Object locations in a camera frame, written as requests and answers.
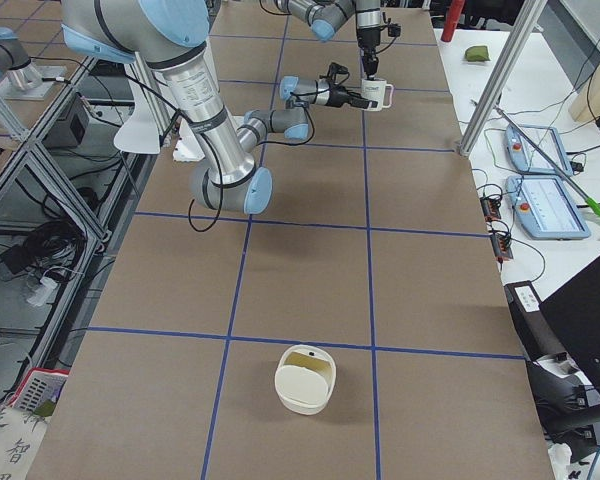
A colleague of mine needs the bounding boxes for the aluminium frame post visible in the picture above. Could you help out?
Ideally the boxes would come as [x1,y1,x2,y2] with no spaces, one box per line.
[458,0,547,157]

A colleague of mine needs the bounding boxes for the cream oval plastic container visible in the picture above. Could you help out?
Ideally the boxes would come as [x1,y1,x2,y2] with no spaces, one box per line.
[274,344,337,415]

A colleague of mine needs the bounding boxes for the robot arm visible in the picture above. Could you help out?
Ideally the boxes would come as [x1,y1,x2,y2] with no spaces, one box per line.
[259,0,389,80]
[62,1,386,215]

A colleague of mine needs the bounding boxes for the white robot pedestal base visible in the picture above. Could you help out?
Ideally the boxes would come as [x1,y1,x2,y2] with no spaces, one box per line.
[114,55,174,154]

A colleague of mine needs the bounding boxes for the white ribbed HOME mug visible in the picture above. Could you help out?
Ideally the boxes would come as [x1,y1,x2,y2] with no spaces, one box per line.
[361,78,395,112]

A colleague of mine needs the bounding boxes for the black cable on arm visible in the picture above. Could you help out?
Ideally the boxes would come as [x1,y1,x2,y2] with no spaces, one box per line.
[114,69,231,234]

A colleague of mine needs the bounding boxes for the green cloth pouch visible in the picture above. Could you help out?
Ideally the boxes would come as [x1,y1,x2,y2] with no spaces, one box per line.
[464,45,490,63]

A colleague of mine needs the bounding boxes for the upper teach pendant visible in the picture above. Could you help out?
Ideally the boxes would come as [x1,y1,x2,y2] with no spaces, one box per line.
[503,123,575,176]

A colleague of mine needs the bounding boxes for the orange black adapter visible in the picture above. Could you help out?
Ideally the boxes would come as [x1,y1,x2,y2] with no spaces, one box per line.
[490,231,514,263]
[480,196,502,222]

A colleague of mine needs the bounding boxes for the lower orange black adapter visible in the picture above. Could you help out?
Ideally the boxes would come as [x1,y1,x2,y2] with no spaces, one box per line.
[490,231,514,263]

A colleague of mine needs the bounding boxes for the black office chair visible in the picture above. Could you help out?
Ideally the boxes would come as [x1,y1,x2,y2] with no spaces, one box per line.
[504,255,600,463]

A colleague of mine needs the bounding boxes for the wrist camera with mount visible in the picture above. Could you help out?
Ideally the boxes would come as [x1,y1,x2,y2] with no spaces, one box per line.
[324,62,350,88]
[384,21,402,38]

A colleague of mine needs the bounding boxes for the green handled stick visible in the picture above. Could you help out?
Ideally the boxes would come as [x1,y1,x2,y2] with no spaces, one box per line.
[494,104,600,218]

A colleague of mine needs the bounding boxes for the grey box under frame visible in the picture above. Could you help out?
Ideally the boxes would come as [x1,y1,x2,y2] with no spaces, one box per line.
[42,94,89,148]

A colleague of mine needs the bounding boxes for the red bottle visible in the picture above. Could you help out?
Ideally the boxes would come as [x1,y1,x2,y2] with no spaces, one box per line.
[441,0,465,43]

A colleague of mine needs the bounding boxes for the upper orange black adapter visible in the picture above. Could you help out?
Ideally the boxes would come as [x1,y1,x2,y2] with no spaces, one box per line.
[480,196,502,222]

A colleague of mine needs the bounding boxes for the white plastic basket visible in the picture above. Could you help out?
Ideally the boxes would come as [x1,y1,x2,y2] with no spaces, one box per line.
[7,368,69,418]

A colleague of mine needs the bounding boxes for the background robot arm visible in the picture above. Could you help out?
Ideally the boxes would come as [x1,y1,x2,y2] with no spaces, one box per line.
[0,27,66,100]

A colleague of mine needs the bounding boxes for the teach pendant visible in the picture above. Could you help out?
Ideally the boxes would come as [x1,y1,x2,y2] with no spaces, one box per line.
[506,175,591,240]
[503,123,575,176]

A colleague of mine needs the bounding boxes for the lower teach pendant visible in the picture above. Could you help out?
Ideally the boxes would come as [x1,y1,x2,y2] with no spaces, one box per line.
[506,175,591,240]

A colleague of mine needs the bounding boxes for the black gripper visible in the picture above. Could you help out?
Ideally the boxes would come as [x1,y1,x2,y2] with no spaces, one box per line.
[327,86,383,109]
[357,27,380,80]

